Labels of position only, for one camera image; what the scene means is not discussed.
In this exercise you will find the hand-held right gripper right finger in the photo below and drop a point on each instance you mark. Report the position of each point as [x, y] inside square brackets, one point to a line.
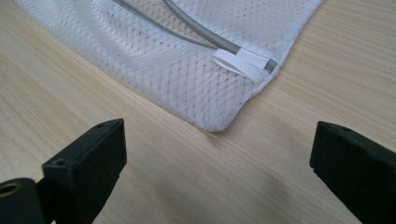
[358, 168]

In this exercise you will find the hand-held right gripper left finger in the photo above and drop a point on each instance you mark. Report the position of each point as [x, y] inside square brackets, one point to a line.
[90, 165]

